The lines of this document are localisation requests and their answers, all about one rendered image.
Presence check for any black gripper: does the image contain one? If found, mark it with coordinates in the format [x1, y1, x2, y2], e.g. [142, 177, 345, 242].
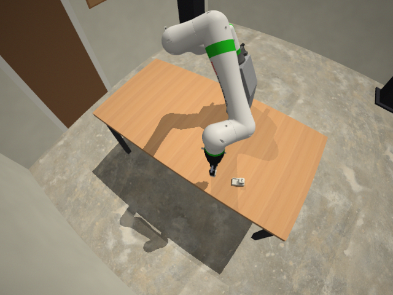
[207, 159, 222, 177]

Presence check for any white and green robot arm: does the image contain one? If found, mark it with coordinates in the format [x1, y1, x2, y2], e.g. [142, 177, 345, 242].
[161, 10, 255, 162]

